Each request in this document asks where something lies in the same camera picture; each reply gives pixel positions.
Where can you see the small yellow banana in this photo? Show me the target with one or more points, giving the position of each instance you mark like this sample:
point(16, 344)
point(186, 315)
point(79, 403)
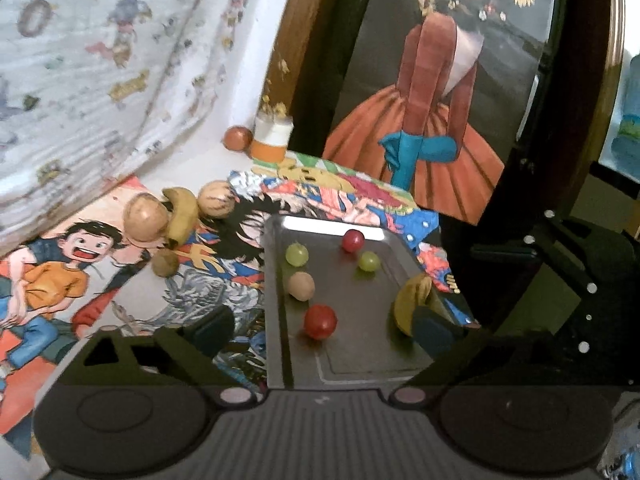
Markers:
point(412, 302)

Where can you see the brown wooden door frame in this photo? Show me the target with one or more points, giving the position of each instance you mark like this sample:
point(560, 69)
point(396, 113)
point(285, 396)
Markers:
point(300, 45)

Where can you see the small red grape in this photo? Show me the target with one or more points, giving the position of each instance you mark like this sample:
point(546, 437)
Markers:
point(352, 240)

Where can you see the small red apple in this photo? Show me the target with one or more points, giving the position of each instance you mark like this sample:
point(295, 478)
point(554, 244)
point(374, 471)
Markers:
point(237, 138)

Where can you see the colourful anime poster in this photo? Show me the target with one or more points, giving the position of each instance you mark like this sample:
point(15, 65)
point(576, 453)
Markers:
point(350, 195)

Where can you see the wall poster orange dress figure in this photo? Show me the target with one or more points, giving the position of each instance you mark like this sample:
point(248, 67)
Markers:
point(440, 110)

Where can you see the large yellow banana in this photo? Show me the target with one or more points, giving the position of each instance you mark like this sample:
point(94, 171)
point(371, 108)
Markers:
point(182, 215)

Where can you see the blue plastic bottle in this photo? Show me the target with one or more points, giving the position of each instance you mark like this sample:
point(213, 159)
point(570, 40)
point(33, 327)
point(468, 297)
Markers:
point(627, 145)

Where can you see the tan round fruit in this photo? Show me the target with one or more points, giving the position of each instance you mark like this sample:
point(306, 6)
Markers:
point(301, 286)

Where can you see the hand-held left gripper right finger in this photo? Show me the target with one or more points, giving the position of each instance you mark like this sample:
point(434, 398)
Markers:
point(431, 332)

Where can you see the striped yellow pepino melon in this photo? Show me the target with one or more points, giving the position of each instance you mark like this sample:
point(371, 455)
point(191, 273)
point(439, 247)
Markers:
point(215, 199)
point(145, 219)

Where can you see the dried yellow flowers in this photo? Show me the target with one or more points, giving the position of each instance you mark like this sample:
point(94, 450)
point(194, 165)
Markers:
point(272, 95)

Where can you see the curved brown wooden frame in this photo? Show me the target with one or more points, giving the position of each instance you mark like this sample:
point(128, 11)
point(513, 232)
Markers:
point(592, 85)

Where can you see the brown kiwi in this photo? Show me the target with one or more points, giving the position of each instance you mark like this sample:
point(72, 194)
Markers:
point(165, 263)

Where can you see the orange cartoon boys poster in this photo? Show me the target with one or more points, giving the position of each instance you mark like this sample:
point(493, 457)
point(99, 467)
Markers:
point(60, 280)

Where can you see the white cartoon printed blanket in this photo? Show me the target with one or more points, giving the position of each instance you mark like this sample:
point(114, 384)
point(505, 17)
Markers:
point(100, 75)

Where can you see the metal tray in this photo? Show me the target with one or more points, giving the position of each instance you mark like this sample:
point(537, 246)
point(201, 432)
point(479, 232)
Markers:
point(360, 355)

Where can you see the green grape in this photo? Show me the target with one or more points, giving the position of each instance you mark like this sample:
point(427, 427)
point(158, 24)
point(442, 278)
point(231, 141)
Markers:
point(296, 254)
point(369, 261)

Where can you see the red tomato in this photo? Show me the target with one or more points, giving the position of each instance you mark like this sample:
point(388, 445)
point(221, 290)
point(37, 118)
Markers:
point(320, 322)

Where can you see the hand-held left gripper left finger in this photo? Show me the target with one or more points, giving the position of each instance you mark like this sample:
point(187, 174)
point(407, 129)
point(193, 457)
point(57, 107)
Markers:
point(215, 324)

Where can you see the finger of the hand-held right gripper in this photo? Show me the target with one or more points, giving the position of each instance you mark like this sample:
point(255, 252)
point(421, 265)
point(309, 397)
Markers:
point(500, 251)

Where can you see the white and orange jar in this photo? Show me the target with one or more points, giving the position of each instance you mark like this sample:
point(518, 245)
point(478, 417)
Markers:
point(270, 140)

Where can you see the grey-haired anime warriors poster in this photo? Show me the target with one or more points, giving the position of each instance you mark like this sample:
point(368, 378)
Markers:
point(210, 285)

